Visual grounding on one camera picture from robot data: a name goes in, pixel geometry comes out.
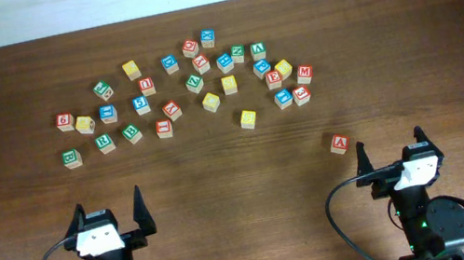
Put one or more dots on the green B block far left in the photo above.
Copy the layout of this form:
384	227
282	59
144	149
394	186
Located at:
71	159

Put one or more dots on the red K block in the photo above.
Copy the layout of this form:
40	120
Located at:
172	110

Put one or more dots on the red U block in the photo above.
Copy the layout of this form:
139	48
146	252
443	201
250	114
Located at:
147	86

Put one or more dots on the green Z block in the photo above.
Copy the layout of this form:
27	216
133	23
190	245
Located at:
194	84

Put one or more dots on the yellow block right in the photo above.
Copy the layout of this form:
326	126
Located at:
284	68

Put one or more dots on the blue D block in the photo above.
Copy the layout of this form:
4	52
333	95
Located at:
170	64

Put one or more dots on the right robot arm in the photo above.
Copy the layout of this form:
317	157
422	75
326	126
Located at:
434	227

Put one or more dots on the green V block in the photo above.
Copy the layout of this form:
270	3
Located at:
258	51

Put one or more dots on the red Y block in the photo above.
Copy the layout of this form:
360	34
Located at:
201	64

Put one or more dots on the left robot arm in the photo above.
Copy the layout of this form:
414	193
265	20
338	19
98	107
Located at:
95	236

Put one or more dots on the blue block left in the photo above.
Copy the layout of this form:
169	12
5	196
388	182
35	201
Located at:
108	114

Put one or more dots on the red 3 block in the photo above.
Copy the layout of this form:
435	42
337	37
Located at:
301	95

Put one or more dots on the red E block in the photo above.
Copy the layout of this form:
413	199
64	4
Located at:
273	79

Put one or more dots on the red M block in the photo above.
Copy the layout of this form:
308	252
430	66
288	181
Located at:
304	74

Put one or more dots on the red 6 block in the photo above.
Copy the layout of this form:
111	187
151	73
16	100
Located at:
65	122

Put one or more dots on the blue 5 block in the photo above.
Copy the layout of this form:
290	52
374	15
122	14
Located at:
141	105

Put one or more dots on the green R block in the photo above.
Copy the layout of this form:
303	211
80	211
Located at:
105	143

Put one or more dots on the blue X block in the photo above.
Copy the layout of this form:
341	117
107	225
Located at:
207	38

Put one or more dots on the yellow block top left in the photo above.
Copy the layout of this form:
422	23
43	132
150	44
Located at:
131	69

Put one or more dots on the green J block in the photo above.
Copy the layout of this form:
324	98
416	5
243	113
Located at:
103	90

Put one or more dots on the red C block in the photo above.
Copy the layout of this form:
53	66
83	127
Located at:
190	48

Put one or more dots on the red A block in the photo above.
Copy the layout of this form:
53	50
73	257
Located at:
339	144

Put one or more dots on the yellow S block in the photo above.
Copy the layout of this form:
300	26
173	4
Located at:
229	84
248	119

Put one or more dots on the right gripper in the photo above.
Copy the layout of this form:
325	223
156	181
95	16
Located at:
381	185

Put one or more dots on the blue H block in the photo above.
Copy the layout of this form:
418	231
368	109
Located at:
225	63

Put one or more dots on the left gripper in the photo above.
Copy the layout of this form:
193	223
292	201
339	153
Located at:
134	236

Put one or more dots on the red I block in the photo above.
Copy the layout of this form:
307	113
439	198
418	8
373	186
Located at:
164	128

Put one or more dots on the blue P block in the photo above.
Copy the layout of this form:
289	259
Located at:
260	68

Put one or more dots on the yellow block centre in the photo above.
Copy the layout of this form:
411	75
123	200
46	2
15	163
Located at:
211	102

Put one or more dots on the green N block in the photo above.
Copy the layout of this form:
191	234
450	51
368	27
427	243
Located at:
237	53

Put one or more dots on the green b block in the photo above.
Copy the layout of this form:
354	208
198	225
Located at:
132	134
71	159

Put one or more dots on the blue block right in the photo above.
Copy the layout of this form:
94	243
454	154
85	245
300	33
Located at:
283	98

